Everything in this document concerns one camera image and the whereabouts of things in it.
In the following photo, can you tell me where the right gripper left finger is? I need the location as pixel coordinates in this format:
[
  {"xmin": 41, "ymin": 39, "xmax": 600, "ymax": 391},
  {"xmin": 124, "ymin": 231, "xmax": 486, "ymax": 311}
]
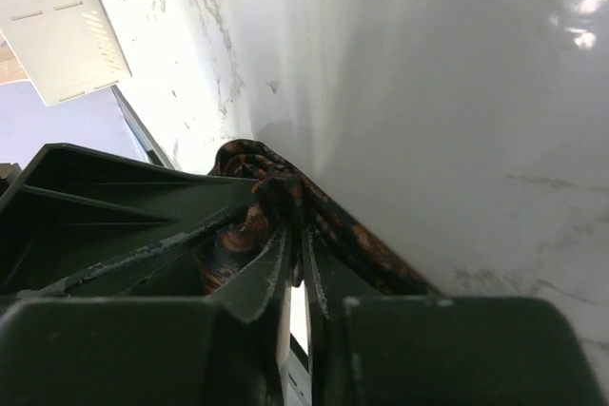
[{"xmin": 1, "ymin": 227, "xmax": 291, "ymax": 405}]

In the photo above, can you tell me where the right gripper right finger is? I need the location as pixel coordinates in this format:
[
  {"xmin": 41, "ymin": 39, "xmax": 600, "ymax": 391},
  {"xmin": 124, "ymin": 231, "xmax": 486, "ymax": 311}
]
[{"xmin": 302, "ymin": 229, "xmax": 606, "ymax": 405}]

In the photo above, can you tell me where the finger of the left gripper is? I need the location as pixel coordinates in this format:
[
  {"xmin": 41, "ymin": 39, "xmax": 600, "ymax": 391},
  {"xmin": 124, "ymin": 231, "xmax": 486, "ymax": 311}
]
[{"xmin": 1, "ymin": 144, "xmax": 253, "ymax": 295}]

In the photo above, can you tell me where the dark paisley tie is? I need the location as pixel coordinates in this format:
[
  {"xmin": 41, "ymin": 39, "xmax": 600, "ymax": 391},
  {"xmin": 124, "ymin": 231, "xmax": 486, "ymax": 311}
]
[{"xmin": 198, "ymin": 139, "xmax": 438, "ymax": 296}]

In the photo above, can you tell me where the white plastic file rack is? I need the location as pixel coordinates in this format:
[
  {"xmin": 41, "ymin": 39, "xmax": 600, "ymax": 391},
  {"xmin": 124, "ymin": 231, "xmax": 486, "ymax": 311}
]
[{"xmin": 1, "ymin": 0, "xmax": 131, "ymax": 106}]

